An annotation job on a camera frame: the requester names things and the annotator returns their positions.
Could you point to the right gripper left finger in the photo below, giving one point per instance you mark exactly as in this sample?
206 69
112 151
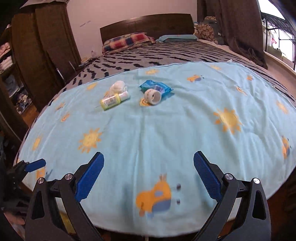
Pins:
44 222

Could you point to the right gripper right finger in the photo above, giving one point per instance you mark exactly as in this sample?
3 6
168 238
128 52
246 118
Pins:
252 221

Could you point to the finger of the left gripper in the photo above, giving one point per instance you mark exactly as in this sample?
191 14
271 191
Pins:
34 165

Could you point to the blue wet wipes packet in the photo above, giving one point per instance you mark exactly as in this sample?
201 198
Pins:
158 86

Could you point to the left hand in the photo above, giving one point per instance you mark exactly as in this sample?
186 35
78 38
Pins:
16 221

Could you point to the small yellow green bottle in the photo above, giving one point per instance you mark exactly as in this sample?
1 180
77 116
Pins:
114 100

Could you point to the dark wooden wardrobe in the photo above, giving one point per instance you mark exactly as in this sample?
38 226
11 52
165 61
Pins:
43 46

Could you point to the light blue cartoon sheet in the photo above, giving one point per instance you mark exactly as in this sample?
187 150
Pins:
148 185

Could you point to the plaid pillow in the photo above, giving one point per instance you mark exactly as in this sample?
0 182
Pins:
126 42

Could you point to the teal pillow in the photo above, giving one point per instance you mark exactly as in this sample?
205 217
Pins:
177 38

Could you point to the dark wooden headboard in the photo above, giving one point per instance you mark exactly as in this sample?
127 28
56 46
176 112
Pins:
153 25

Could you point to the brown patterned cushion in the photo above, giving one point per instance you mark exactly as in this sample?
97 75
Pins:
207 29

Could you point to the brown curtain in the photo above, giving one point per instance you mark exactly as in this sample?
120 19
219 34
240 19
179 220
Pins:
239 26

